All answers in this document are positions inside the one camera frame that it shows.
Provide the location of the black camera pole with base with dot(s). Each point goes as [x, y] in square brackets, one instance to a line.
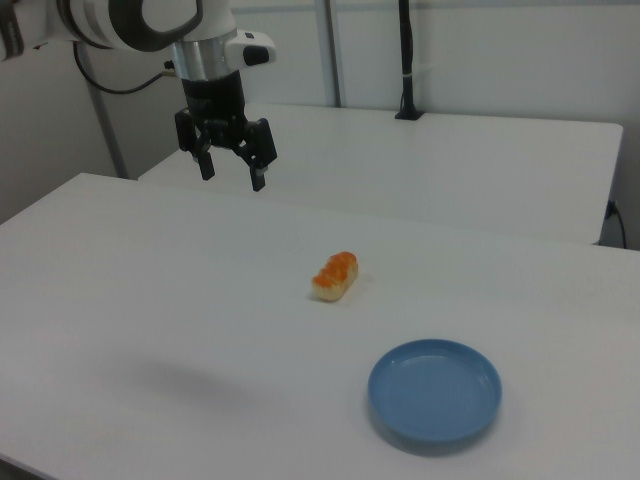
[407, 50]

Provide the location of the blue round plate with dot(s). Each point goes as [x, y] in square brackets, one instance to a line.
[435, 395]

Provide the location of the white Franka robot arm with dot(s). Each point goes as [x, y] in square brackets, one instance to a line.
[75, 20]

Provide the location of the orange glazed bread loaf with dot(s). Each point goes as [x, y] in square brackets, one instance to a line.
[332, 287]

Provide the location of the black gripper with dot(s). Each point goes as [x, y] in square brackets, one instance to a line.
[215, 105]

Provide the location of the grey partition post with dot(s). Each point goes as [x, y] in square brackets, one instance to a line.
[330, 50]

